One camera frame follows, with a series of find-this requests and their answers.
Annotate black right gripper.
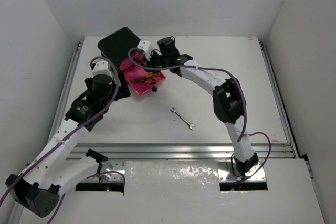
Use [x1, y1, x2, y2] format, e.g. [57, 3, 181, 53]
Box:
[143, 49, 169, 74]

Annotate yellow needle-nose pliers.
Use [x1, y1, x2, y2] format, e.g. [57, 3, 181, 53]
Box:
[130, 76, 157, 84]

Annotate silver wrench lower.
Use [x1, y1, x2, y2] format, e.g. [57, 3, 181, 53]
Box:
[170, 107, 196, 130]

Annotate black drawer cabinet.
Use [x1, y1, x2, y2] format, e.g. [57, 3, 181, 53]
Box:
[98, 27, 141, 67]

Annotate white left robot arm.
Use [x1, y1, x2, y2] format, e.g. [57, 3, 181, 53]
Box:
[6, 74, 120, 218]

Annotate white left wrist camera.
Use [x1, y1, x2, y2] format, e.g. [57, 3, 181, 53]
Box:
[90, 60, 112, 77]

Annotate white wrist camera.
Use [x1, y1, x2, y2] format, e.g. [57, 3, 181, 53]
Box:
[90, 60, 112, 77]
[137, 40, 154, 60]

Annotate pink drawer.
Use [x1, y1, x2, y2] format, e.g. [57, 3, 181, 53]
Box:
[119, 53, 144, 71]
[123, 65, 166, 97]

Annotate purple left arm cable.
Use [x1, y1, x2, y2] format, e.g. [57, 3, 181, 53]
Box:
[0, 56, 120, 224]

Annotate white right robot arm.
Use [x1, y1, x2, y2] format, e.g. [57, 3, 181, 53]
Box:
[146, 37, 259, 176]

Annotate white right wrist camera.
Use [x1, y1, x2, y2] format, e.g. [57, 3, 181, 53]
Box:
[137, 40, 154, 60]

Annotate aluminium rail frame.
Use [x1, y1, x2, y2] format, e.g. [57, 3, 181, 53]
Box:
[62, 37, 295, 167]

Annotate yellow cutting pliers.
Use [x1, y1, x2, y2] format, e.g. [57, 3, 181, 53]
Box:
[145, 72, 161, 83]

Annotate pink top drawer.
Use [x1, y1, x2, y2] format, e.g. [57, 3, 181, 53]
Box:
[119, 53, 144, 71]

